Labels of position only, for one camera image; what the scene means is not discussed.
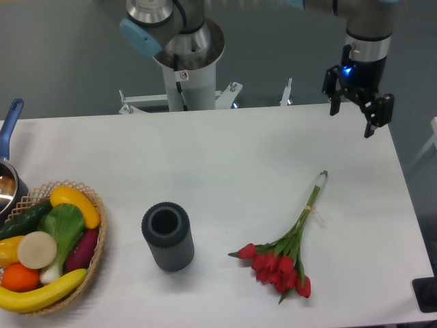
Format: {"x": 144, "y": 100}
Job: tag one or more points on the purple sweet potato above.
{"x": 81, "y": 255}

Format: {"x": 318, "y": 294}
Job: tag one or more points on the black device at table edge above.
{"x": 425, "y": 293}

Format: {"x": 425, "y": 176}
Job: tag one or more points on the beige round disc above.
{"x": 37, "y": 250}

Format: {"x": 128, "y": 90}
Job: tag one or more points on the orange fruit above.
{"x": 18, "y": 278}

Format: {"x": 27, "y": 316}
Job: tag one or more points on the blue handled saucepan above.
{"x": 12, "y": 187}

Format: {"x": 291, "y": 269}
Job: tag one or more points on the dark grey ribbed vase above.
{"x": 167, "y": 231}

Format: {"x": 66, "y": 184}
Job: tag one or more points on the woven wicker basket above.
{"x": 42, "y": 193}

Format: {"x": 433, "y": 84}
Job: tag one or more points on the green bok choy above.
{"x": 65, "y": 223}

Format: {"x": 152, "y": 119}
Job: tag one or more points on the yellow bell pepper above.
{"x": 8, "y": 251}

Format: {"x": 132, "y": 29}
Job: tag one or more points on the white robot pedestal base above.
{"x": 186, "y": 90}

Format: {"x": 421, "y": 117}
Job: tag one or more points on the yellow banana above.
{"x": 24, "y": 302}

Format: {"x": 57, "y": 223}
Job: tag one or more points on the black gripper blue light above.
{"x": 359, "y": 81}

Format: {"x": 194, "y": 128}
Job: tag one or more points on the dark green cucumber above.
{"x": 26, "y": 221}

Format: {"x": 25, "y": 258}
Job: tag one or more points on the white frame at right edge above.
{"x": 425, "y": 152}

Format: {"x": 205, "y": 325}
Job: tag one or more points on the red tulip bouquet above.
{"x": 279, "y": 263}

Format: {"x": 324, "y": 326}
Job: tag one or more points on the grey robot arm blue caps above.
{"x": 187, "y": 46}

